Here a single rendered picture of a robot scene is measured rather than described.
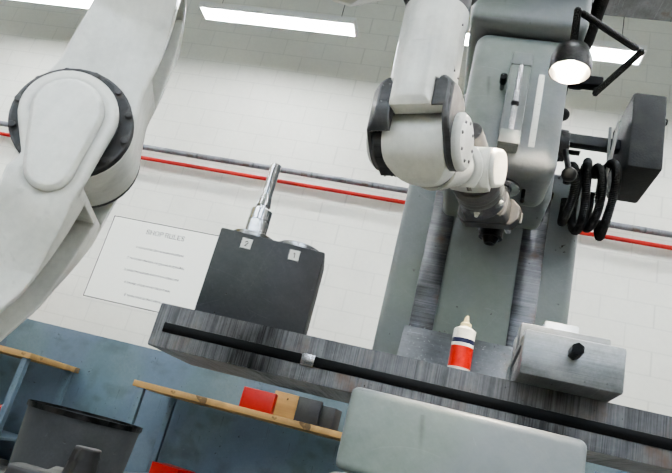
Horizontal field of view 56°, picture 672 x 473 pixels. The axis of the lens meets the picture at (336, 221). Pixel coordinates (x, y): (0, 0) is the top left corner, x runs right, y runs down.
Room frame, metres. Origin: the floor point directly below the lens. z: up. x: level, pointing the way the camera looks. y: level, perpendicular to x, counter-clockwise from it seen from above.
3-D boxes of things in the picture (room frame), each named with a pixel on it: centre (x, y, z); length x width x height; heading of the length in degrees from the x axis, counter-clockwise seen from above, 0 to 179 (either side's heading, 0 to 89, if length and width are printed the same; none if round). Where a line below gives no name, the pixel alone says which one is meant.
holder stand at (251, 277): (1.28, 0.11, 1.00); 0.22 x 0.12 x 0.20; 87
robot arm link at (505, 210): (1.09, -0.27, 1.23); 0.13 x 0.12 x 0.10; 62
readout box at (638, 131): (1.38, -0.70, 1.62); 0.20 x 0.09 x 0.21; 167
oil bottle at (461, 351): (1.12, -0.28, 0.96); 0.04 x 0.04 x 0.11
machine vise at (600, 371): (1.10, -0.45, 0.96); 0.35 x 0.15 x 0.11; 165
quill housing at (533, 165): (1.17, -0.31, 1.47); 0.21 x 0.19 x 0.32; 77
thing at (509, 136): (1.06, -0.28, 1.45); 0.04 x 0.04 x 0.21; 77
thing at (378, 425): (1.17, -0.31, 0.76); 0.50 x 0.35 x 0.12; 167
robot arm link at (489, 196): (0.99, -0.20, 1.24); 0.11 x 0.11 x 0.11; 62
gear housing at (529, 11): (1.21, -0.32, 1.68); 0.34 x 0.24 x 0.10; 167
